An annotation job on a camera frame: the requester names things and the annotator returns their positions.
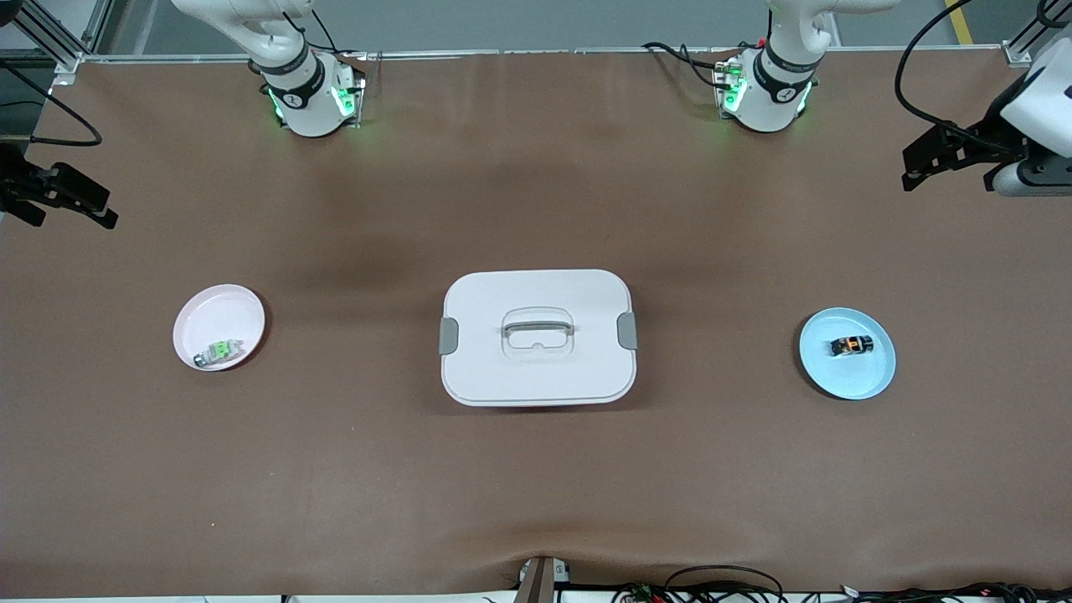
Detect aluminium table edge rail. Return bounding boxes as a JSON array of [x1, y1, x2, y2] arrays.
[[50, 46, 1031, 66]]

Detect black right base cables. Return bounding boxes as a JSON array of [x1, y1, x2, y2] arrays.
[[281, 8, 369, 59]]

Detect white lidded storage box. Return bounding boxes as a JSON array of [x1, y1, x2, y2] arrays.
[[439, 269, 639, 408]]

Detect small metal mounting bracket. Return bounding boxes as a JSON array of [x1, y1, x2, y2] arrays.
[[515, 555, 572, 603]]

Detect light blue round plate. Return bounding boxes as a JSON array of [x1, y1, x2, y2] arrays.
[[798, 307, 897, 401]]

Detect black cable bundle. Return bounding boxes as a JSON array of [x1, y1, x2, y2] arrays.
[[837, 581, 1072, 603]]

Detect black left base cables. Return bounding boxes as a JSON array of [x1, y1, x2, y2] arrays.
[[642, 40, 738, 91]]

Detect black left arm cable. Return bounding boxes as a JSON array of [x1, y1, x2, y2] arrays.
[[894, 0, 1027, 156]]

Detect aluminium frame corner post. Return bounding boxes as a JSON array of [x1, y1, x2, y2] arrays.
[[0, 0, 114, 89], [1003, 0, 1072, 68]]

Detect black looped cable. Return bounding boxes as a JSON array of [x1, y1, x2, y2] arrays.
[[662, 564, 788, 603]]

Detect pink round plate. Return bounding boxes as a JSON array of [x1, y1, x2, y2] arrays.
[[173, 284, 267, 373]]

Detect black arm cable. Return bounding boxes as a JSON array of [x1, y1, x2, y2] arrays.
[[0, 63, 103, 148], [894, 0, 1027, 156]]

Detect green and grey switch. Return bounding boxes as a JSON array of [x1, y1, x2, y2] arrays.
[[193, 338, 245, 369]]

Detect black base cables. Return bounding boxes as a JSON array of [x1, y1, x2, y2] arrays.
[[281, 8, 369, 59], [642, 40, 738, 91]]

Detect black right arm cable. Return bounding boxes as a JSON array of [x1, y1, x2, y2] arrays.
[[0, 63, 103, 148]]

